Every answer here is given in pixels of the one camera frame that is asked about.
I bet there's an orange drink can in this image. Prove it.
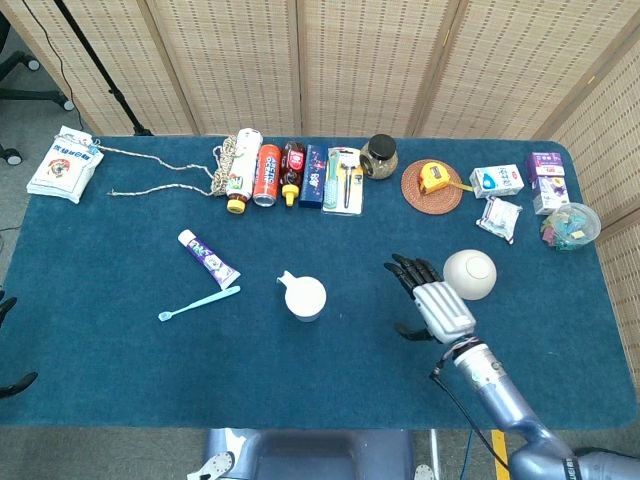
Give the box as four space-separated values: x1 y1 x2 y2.
252 144 283 208

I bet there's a round woven brown coaster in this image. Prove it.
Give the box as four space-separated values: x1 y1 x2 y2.
400 159 464 216

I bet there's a black razor blister pack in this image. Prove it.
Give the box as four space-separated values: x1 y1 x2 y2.
322 146 365 217

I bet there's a yellow tape measure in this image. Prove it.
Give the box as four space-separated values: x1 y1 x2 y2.
417 160 474 195

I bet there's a glass jar black lid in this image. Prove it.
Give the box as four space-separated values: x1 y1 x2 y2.
359 134 400 180

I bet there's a blue table cloth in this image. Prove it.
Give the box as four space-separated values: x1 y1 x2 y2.
0 135 639 431

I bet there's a crumpled white packet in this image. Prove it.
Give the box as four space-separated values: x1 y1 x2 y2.
475 195 523 245

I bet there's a purple white toothpaste tube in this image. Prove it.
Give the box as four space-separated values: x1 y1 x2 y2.
177 229 242 289

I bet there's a black tripod stand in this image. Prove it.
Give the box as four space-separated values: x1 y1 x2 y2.
53 0 154 137

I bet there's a black hanging cable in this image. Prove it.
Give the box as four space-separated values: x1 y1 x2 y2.
19 0 84 131

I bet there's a white bottle yellow cap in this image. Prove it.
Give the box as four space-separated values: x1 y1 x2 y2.
224 128 264 215

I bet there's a white plastic cup with handle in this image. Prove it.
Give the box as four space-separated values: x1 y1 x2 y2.
276 270 328 323

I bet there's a blue floor cable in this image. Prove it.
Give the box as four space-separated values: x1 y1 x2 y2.
459 429 474 480

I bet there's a light blue toothbrush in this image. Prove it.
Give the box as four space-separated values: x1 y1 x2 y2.
157 285 242 323

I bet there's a clear tub of coloured clips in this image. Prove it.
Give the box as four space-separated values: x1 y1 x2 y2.
538 202 602 251

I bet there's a white blue milk carton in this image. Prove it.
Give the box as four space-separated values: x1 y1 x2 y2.
469 164 526 199

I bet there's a beige twisted rope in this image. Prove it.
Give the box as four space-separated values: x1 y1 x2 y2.
92 135 241 199

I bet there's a black office chair base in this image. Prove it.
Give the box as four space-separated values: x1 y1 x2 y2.
0 14 75 111

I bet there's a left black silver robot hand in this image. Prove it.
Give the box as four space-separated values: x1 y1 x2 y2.
0 297 39 400

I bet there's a white upturned bowl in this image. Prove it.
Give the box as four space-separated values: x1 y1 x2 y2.
442 249 498 302

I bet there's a green white brush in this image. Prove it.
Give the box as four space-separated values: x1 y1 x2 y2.
322 149 343 212

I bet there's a dark bottle red label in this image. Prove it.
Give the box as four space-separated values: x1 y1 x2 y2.
279 141 307 208

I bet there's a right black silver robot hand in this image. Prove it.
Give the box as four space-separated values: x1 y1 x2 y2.
383 253 477 345

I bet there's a white printed cloth bag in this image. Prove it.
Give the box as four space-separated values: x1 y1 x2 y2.
25 125 105 205

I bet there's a blue-grey robot torso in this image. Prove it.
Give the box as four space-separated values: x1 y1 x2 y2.
187 428 441 480

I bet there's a dark blue carton box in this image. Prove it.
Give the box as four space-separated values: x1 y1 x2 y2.
298 144 329 210

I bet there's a white purple small box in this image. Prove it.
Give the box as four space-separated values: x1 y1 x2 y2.
530 174 571 216

